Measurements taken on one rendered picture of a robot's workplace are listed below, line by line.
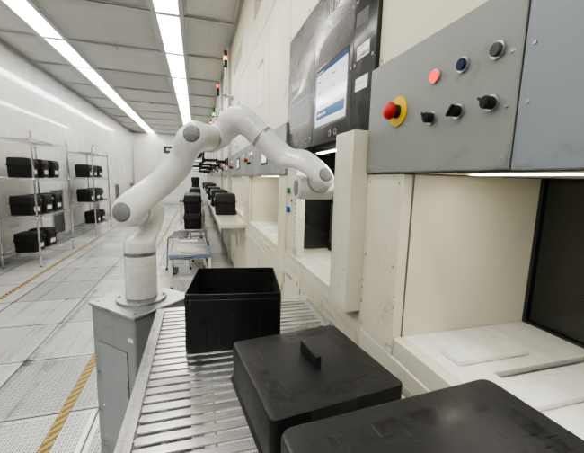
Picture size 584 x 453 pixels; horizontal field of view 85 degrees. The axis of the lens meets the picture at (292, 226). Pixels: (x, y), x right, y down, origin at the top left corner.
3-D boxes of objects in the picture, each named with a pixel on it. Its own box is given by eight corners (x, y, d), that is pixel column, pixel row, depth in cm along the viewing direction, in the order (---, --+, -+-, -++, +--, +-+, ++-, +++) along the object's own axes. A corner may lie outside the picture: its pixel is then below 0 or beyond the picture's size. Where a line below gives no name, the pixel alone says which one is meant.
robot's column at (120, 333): (98, 472, 137) (87, 301, 126) (154, 428, 162) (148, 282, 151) (141, 504, 124) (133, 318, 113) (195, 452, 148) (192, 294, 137)
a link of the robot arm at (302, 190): (333, 172, 114) (324, 182, 123) (298, 170, 111) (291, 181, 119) (336, 193, 112) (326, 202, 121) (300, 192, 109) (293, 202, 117)
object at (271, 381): (229, 377, 81) (229, 329, 79) (331, 356, 92) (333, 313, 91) (268, 478, 54) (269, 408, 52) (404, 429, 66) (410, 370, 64)
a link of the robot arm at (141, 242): (116, 256, 124) (113, 194, 121) (144, 246, 142) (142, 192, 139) (146, 258, 123) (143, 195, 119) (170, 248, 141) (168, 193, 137)
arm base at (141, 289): (105, 300, 128) (102, 255, 125) (146, 287, 145) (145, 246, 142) (136, 311, 119) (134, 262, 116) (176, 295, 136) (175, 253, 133)
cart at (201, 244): (169, 273, 418) (168, 237, 411) (210, 270, 434) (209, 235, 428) (165, 301, 327) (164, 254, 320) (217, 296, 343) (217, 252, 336)
